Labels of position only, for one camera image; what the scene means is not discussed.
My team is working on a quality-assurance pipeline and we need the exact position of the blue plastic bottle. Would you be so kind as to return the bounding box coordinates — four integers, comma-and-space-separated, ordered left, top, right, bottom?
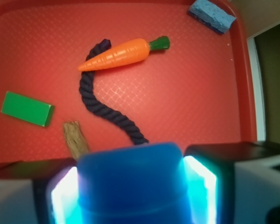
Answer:
77, 142, 192, 224

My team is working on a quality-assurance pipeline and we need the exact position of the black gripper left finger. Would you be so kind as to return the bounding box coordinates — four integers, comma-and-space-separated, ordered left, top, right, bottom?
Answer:
0, 158, 79, 224

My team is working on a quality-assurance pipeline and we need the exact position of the blue sponge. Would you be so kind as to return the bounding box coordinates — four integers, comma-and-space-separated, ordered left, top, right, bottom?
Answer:
188, 0, 236, 34

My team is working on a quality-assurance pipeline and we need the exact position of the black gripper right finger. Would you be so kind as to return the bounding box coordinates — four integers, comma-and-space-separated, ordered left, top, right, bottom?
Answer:
184, 141, 280, 224

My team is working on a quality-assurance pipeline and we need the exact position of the brown wood piece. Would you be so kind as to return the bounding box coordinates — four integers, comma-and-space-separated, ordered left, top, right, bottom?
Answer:
63, 121, 90, 161

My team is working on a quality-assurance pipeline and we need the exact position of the orange toy carrot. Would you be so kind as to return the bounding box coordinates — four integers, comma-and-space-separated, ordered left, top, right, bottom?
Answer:
77, 36, 170, 72

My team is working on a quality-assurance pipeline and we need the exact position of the red plastic tray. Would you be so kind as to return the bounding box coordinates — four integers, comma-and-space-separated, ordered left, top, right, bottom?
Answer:
0, 0, 257, 163

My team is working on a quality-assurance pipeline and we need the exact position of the green rectangular block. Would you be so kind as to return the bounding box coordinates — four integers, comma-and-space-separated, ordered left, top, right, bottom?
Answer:
1, 91, 55, 127

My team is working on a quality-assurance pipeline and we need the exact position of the dark blue twisted rope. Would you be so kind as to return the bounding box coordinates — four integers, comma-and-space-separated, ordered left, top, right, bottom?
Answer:
78, 39, 149, 145

